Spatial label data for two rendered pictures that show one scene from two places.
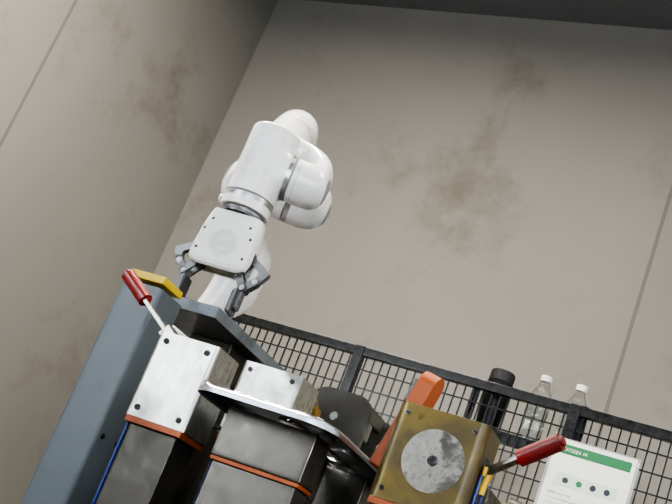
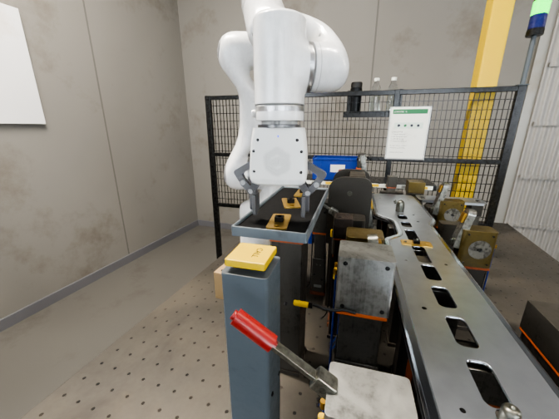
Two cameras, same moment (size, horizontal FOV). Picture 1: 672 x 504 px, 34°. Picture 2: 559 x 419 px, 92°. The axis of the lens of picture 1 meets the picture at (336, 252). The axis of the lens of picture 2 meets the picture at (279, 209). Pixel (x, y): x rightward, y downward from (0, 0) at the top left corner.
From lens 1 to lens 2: 134 cm
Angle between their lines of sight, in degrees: 36
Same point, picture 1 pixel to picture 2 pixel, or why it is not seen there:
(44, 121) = (102, 24)
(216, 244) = (272, 165)
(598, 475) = (413, 119)
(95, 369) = (239, 354)
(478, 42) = not seen: outside the picture
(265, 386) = (363, 274)
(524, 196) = not seen: outside the picture
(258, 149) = (274, 51)
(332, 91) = not seen: outside the picture
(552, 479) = (393, 126)
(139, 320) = (259, 312)
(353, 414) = (362, 189)
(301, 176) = (326, 65)
